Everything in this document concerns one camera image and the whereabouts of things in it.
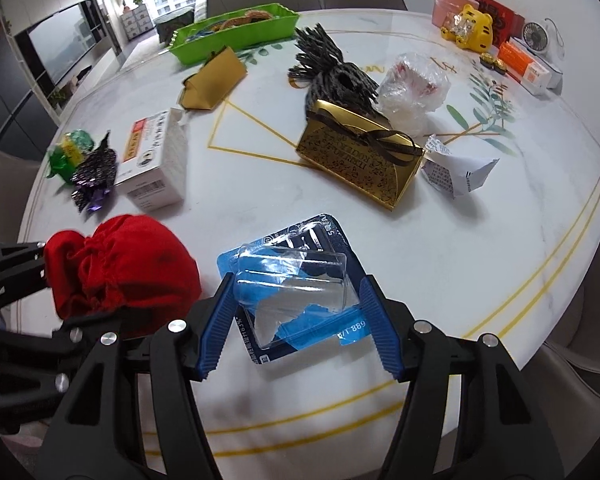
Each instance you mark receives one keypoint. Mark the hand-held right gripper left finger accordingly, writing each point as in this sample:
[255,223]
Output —
[215,330]

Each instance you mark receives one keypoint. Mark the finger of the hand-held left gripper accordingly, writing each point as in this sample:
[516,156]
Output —
[95,325]
[25,260]

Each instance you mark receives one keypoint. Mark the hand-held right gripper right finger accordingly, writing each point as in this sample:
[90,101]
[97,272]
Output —
[380,330]

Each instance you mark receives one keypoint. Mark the blue blister pack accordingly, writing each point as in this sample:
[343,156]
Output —
[290,280]

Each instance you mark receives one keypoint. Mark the green candy wrapper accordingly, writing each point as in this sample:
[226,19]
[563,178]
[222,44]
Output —
[67,152]

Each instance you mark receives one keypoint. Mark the white medicine box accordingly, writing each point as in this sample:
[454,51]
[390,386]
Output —
[150,160]

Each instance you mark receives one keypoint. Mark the gold gift box with ribbon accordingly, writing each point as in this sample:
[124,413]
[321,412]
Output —
[350,160]

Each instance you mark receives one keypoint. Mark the black fringed paper bag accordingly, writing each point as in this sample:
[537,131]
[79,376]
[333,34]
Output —
[330,77]

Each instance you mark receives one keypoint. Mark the purple black foil wrapper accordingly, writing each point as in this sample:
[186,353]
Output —
[95,170]

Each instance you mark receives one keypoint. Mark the dark cabinet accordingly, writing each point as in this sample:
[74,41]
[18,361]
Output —
[10,105]

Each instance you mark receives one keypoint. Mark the crumpled white paper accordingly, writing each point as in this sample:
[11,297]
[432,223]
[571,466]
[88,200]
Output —
[450,172]

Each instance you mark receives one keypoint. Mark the clear crumpled plastic bag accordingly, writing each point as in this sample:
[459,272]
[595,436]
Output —
[410,85]

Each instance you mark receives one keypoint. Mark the small gold paper bag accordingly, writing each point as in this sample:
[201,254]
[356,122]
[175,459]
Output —
[215,80]

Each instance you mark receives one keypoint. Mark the white storage drawers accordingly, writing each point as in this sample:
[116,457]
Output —
[135,22]

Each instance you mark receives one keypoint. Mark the dark patterned box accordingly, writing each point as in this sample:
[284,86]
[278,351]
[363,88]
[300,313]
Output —
[170,22]

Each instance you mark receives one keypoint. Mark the gold foil chocolate ball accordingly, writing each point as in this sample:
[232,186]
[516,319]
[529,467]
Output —
[487,58]
[500,65]

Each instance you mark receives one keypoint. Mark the green plastic tray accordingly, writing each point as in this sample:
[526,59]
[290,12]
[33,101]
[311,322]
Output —
[250,32]

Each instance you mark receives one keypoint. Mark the orange white box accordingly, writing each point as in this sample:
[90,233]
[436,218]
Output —
[520,62]

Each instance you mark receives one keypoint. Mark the yellow tiger toy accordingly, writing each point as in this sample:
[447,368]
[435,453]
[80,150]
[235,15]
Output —
[477,27]

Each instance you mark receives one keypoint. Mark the pink box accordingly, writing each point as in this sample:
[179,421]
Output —
[447,5]

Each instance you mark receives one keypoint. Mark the white desk fan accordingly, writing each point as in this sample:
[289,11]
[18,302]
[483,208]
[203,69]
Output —
[535,35]

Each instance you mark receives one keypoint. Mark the red box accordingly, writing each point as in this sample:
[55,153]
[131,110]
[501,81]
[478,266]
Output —
[505,17]

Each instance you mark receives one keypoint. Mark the wall television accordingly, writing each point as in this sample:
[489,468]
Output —
[65,40]

